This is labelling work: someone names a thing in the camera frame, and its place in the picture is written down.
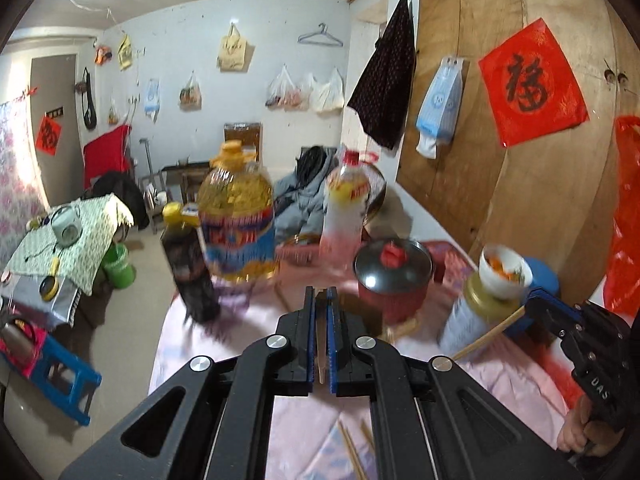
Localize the red plastic bag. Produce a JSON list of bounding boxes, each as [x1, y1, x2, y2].
[[603, 116, 640, 318]]

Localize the gold-lid tin can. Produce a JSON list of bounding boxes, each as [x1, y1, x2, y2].
[[438, 272, 520, 356]]

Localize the right hand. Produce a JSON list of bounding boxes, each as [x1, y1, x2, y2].
[[556, 396, 624, 457]]

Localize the red pot with lid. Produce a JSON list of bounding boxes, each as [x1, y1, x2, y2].
[[352, 237, 442, 325]]

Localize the black dotted hanging cloth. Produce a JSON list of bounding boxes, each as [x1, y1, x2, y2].
[[347, 0, 416, 150]]

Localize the red cloth on chair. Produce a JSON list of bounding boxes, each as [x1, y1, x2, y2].
[[82, 125, 132, 188]]

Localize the wire clothes hanger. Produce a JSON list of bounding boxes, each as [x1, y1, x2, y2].
[[297, 23, 344, 48]]

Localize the green patterned side tablecloth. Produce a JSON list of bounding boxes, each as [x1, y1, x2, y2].
[[4, 194, 134, 296]]

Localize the dark soy sauce bottle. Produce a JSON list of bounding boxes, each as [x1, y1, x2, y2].
[[160, 202, 220, 324]]

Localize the floral curtain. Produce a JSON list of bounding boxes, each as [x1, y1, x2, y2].
[[0, 101, 48, 268]]

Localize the metal kettle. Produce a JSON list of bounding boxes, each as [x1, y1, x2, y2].
[[1, 314, 39, 366]]

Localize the clear red-capped bottle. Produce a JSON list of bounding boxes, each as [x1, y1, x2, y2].
[[319, 150, 371, 271]]

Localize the blue plastic stool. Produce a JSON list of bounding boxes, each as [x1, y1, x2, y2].
[[1, 333, 102, 427]]

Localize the grey jacket on chair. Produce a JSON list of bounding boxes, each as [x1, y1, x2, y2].
[[273, 145, 337, 245]]

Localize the blue tissue pack hanging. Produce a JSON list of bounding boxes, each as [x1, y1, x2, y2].
[[416, 56, 464, 159]]

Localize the large cooking oil bottle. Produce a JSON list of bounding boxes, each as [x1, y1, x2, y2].
[[198, 140, 278, 283]]

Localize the yellow small pan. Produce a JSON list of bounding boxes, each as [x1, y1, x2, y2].
[[39, 256, 60, 302]]

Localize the blue-lid plastic jar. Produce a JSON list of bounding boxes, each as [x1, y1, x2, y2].
[[524, 257, 560, 297]]

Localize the white bowl with food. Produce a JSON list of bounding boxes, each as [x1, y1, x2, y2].
[[478, 244, 533, 300]]

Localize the beige tote bag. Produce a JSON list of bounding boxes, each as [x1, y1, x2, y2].
[[217, 23, 247, 72]]

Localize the white plastic bags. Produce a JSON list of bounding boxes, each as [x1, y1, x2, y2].
[[265, 65, 345, 115]]

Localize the small red door poster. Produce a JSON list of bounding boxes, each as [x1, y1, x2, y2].
[[35, 116, 62, 156]]

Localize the green bucket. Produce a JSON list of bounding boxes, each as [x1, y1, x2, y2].
[[102, 243, 136, 289]]

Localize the red fu paper poster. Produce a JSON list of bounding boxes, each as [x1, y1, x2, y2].
[[478, 18, 589, 148]]

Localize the small green rice cooker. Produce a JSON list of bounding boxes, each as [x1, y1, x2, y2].
[[50, 204, 82, 248]]

